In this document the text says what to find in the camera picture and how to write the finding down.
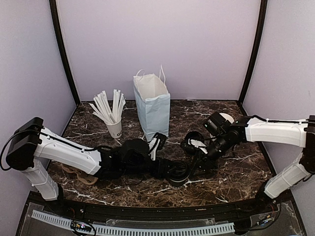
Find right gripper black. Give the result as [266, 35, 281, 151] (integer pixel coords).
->
[190, 132, 232, 177]

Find black plastic cup lid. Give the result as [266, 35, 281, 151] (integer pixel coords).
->
[167, 167, 190, 181]

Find black paper coffee cup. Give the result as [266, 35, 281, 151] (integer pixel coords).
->
[168, 179, 187, 188]

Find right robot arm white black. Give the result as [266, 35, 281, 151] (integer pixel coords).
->
[188, 112, 315, 213]

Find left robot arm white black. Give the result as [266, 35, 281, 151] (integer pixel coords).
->
[0, 117, 190, 214]

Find stack of paper coffee cups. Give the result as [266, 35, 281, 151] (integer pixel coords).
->
[220, 113, 234, 124]

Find stack of black lids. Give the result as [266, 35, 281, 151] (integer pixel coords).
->
[185, 131, 206, 148]

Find light blue paper bag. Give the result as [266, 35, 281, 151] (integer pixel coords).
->
[133, 66, 170, 141]

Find white cup holding straws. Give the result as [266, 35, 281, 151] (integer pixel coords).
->
[106, 120, 122, 139]

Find brown cardboard cup carrier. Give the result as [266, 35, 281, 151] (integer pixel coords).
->
[61, 164, 98, 185]

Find bundle of wrapped white straws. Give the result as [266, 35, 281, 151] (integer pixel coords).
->
[89, 89, 126, 125]

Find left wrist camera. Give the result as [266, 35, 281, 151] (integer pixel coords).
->
[149, 132, 167, 161]

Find black front frame rail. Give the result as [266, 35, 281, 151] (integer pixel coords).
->
[27, 179, 281, 221]

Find white slotted cable duct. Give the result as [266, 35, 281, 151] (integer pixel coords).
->
[31, 210, 235, 236]

